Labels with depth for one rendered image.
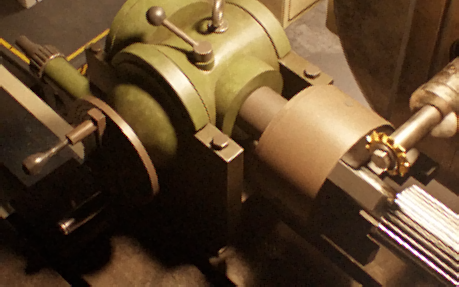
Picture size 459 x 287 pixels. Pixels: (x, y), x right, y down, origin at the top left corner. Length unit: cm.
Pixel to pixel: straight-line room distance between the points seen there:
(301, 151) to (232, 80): 17
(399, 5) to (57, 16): 167
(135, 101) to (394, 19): 41
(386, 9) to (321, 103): 22
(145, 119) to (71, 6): 163
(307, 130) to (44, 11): 178
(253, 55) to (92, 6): 157
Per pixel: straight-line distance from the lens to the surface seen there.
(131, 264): 136
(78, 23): 275
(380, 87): 141
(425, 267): 113
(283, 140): 114
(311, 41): 313
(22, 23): 279
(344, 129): 113
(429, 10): 124
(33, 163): 115
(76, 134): 118
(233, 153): 119
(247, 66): 124
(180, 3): 131
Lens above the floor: 216
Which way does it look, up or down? 50 degrees down
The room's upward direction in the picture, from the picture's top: straight up
